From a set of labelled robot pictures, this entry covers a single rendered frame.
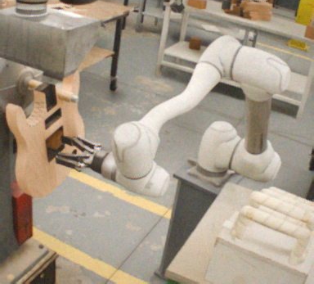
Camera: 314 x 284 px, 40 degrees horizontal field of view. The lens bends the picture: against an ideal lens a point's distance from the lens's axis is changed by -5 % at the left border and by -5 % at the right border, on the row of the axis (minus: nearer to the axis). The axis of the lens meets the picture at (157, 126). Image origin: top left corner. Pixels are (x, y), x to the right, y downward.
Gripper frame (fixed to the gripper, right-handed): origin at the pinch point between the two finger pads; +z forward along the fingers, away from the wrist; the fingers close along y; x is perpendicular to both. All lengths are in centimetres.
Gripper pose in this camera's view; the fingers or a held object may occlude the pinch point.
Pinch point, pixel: (56, 144)
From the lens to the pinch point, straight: 155.2
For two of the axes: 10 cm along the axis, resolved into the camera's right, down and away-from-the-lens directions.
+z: -9.0, -2.9, 3.3
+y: 4.4, -5.0, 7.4
